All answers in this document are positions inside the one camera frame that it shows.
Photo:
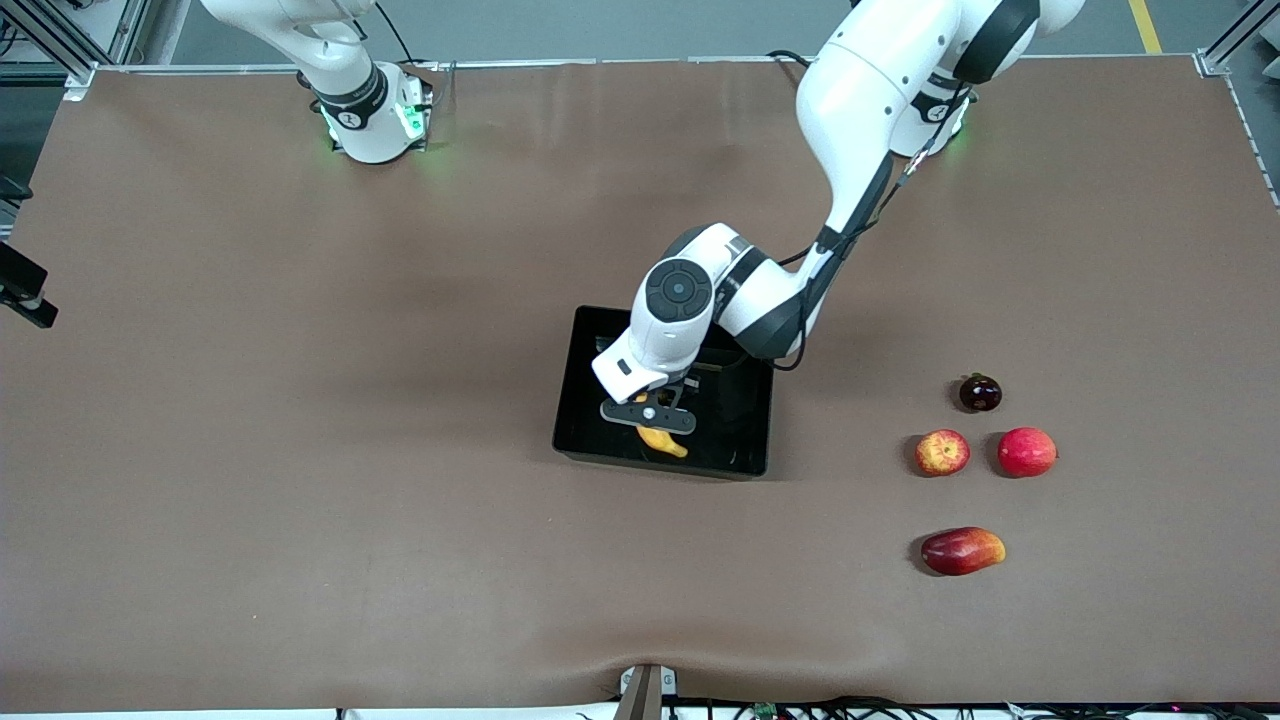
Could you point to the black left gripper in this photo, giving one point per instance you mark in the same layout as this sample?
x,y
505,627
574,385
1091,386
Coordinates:
x,y
692,383

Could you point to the yellow banana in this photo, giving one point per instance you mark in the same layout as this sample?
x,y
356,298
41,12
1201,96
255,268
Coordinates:
x,y
665,442

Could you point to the black plastic tray box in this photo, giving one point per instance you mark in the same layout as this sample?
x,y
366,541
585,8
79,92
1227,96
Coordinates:
x,y
740,440

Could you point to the yellow red striped apple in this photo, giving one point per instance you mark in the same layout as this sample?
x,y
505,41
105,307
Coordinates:
x,y
943,453

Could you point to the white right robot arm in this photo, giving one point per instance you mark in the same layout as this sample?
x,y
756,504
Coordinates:
x,y
365,120

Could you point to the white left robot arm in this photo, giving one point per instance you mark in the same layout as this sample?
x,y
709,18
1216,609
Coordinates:
x,y
860,100

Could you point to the dark purple mangosteen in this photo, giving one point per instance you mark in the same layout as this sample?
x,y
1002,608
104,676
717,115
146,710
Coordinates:
x,y
980,394

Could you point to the red mango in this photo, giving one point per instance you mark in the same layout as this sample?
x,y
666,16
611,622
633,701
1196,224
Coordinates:
x,y
962,552

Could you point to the brown table mat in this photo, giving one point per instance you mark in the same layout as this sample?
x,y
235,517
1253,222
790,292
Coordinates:
x,y
300,500

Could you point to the small green circuit board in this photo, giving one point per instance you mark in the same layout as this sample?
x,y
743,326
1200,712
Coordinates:
x,y
766,712

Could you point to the plain red apple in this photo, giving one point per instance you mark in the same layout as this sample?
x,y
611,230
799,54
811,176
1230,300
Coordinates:
x,y
1027,452

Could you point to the aluminium frame post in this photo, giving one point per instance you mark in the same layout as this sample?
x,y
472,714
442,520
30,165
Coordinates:
x,y
80,75
1215,62

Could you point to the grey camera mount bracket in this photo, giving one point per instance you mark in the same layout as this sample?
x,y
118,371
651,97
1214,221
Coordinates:
x,y
645,692

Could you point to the metal table edge rail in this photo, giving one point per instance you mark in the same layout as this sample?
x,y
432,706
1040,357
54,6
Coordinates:
x,y
560,62

